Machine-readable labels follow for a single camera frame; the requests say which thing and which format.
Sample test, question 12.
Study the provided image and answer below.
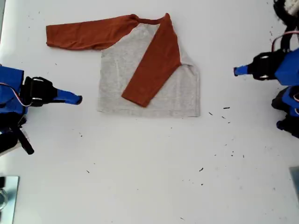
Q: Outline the grey t-shirt with brown sleeves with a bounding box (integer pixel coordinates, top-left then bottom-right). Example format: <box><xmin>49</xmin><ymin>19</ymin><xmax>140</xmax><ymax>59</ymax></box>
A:
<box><xmin>45</xmin><ymin>13</ymin><xmax>201</xmax><ymax>118</ymax></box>

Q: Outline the red white servo wire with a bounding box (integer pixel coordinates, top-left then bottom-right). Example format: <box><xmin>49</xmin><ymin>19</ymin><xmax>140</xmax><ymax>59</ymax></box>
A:
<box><xmin>272</xmin><ymin>32</ymin><xmax>299</xmax><ymax>53</ymax></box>
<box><xmin>0</xmin><ymin>83</ymin><xmax>32</xmax><ymax>107</ymax></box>
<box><xmin>289</xmin><ymin>89</ymin><xmax>299</xmax><ymax>111</ymax></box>

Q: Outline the black camera stalk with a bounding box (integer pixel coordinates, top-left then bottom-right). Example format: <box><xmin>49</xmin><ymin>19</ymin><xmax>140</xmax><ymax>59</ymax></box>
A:
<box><xmin>279</xmin><ymin>32</ymin><xmax>294</xmax><ymax>53</ymax></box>
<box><xmin>16</xmin><ymin>125</ymin><xmax>35</xmax><ymax>155</ymax></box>

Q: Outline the white and black camera box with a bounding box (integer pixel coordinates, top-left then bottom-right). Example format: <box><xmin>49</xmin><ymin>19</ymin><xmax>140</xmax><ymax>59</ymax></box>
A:
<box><xmin>273</xmin><ymin>0</ymin><xmax>299</xmax><ymax>25</ymax></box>

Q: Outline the steel post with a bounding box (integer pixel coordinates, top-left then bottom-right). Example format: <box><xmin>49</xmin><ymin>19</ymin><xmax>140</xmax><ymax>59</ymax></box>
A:
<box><xmin>0</xmin><ymin>175</ymin><xmax>20</xmax><ymax>224</ymax></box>

